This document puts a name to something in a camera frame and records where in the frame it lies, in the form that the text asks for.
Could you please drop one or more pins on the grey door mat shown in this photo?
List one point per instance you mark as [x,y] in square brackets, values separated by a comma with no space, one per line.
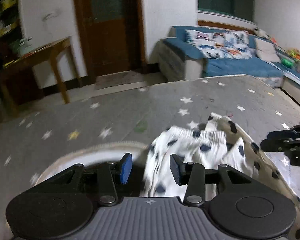
[116,79]

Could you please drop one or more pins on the blue corner sofa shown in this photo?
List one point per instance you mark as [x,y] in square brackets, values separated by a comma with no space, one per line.
[179,60]

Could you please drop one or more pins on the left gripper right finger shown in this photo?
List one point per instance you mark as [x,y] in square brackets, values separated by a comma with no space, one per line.
[192,175]

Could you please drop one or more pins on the glass pitcher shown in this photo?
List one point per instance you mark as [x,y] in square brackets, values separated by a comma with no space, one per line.
[23,46]

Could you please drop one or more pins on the wooden side table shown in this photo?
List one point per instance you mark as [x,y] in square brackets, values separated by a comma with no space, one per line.
[47,53]

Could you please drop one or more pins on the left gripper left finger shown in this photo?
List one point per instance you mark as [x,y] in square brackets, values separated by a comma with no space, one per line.
[110,175]

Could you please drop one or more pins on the white navy polka-dot garment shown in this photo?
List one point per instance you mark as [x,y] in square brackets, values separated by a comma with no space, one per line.
[221,142]

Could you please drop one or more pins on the butterfly print cushion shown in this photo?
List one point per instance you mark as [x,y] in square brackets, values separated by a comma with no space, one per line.
[227,45]

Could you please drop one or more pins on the brown wooden door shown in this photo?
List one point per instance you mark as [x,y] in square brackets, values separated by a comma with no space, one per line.
[111,36]

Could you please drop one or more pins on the beige throw pillow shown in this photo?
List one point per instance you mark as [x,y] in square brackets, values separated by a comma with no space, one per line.
[266,51]

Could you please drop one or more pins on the colourful toy pile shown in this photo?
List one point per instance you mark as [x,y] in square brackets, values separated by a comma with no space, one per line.
[294,53]

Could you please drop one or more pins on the panda plush toy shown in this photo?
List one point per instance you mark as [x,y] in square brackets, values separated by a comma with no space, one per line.
[261,33]

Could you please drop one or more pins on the round black induction cooktop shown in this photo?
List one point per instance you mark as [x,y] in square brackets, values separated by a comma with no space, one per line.
[112,151]

